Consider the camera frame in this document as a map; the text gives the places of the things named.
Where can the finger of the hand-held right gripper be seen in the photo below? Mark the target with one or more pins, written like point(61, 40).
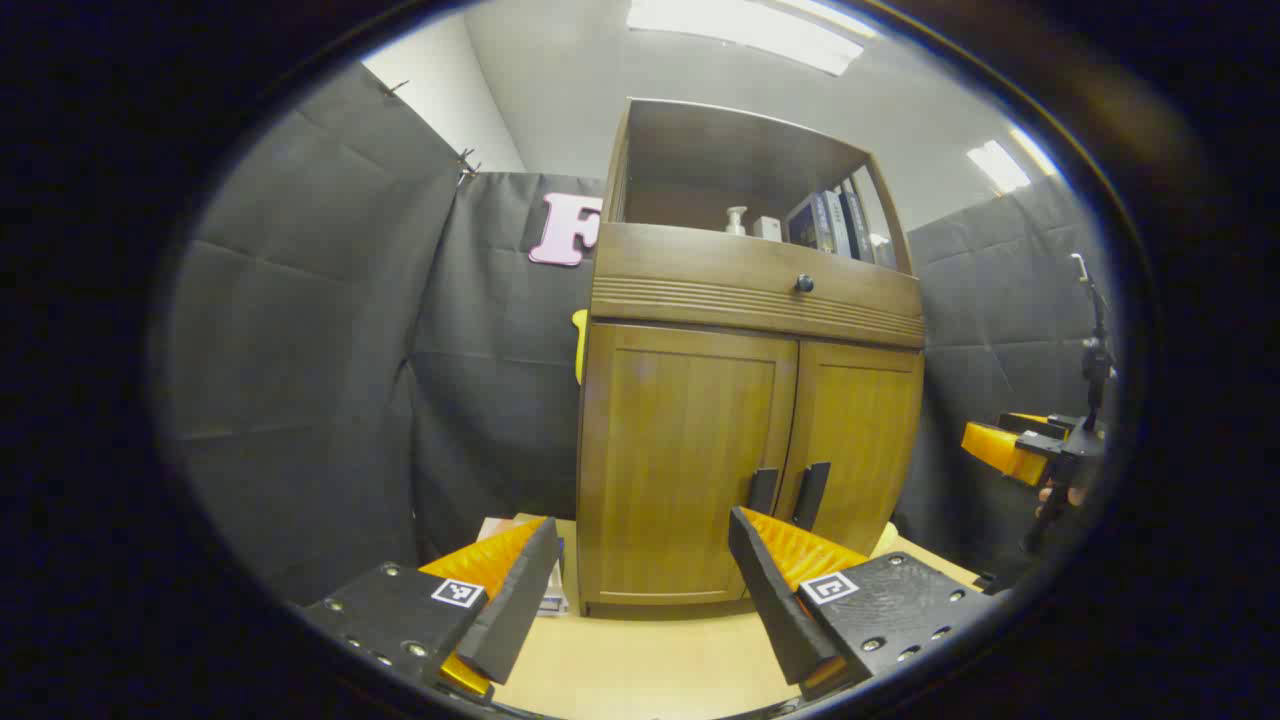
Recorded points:
point(1005, 452)
point(1045, 423)

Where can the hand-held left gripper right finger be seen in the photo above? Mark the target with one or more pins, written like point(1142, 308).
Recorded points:
point(770, 600)

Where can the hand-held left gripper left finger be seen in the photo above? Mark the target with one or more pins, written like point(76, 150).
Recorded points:
point(520, 600)

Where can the wooden cabinet door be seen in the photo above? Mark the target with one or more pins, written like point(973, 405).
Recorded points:
point(670, 450)
point(860, 430)

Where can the wooden double-door shoe cabinet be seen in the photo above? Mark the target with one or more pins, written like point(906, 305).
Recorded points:
point(740, 150)

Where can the wooden cabinet drawer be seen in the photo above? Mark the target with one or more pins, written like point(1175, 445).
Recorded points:
point(700, 270)

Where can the stack of books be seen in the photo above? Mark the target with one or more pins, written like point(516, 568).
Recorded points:
point(556, 600)

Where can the small ceiling light panel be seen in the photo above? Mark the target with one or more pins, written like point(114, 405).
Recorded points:
point(1000, 165)

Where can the grey book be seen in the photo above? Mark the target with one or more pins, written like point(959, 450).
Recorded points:
point(836, 222)

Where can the dark blue book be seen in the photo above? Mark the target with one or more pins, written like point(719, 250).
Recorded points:
point(805, 225)

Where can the small white box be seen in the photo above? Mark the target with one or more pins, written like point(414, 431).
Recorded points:
point(767, 228)

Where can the black backdrop cloth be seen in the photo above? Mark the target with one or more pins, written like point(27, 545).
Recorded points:
point(300, 350)

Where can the white pump bottle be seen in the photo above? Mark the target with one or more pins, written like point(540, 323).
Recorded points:
point(736, 222)

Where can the large ceiling light panel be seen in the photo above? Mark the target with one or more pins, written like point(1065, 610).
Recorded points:
point(750, 30)

